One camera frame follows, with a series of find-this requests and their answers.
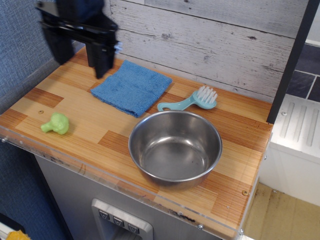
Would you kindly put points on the teal dish brush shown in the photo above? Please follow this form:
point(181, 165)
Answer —
point(205, 97)

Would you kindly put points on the white ribbed cabinet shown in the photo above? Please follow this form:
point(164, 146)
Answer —
point(292, 160)

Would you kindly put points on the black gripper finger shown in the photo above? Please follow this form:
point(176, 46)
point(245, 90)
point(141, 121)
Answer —
point(59, 43)
point(104, 56)

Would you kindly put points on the silver dispenser button panel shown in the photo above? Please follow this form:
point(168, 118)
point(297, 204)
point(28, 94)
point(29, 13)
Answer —
point(116, 224)

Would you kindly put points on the yellow object bottom left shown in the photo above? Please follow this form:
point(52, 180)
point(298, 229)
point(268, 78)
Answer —
point(17, 235)

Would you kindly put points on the black right shelf post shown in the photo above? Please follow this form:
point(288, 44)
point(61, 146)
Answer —
point(303, 31)

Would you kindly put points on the blue folded cloth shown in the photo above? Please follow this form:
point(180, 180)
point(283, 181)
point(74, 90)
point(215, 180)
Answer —
point(133, 89)

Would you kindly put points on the black shelf post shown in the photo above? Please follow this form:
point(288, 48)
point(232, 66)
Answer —
point(90, 50)
point(303, 31)

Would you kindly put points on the black left shelf post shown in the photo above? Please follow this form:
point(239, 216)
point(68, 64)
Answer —
point(90, 50)

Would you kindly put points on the green toy broccoli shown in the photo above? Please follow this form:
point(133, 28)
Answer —
point(58, 123)

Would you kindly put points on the stainless steel bowl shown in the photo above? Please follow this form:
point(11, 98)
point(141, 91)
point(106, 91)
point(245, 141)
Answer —
point(175, 149)

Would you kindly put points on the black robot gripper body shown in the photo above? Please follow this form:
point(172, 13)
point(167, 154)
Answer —
point(81, 20)

